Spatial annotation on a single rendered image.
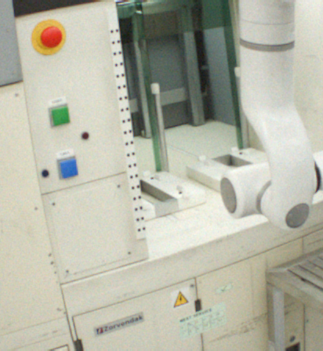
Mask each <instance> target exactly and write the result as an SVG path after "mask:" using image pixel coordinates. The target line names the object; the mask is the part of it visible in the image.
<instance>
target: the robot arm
mask: <svg viewBox="0 0 323 351"><path fill-rule="evenodd" d="M295 2H296V0H238V8H239V28H240V29H239V50H240V75H241V105H242V107H243V111H244V112H245V115H246V117H247V118H248V120H249V121H250V123H251V124H252V127H253V128H254V130H255V131H256V134H257V135H258V137H259V140H260V142H261V143H262V144H263V147H264V150H265V152H266V154H267V159H268V160H265V161H260V162H256V163H253V164H249V165H246V166H242V167H239V168H233V169H229V170H226V171H225V172H224V173H223V174H222V176H221V180H220V196H221V199H222V202H223V206H224V207H225V209H226V210H227V212H228V213H229V215H230V216H231V217H233V218H234V219H243V218H244V217H246V216H249V215H264V216H265V217H266V218H267V219H268V220H269V221H270V222H271V223H273V224H274V225H275V226H276V227H278V229H280V230H284V231H288V232H292V231H293V230H298V229H299V228H300V227H301V226H302V225H303V224H304V223H305V222H306V221H307V219H308V217H309V214H310V210H311V207H312V200H313V195H314V194H315V193H317V192H318V191H319V190H323V151H321V152H315V153H314V152H313V148H312V145H311V142H310V138H309V136H308V133H307V130H306V128H305V126H304V124H303V122H302V120H301V118H300V116H299V113H298V111H297V109H296V105H295V104H294V100H293V89H294V81H293V78H294V68H295V64H294V57H295V48H294V47H295V21H296V19H295V9H296V6H295Z"/></svg>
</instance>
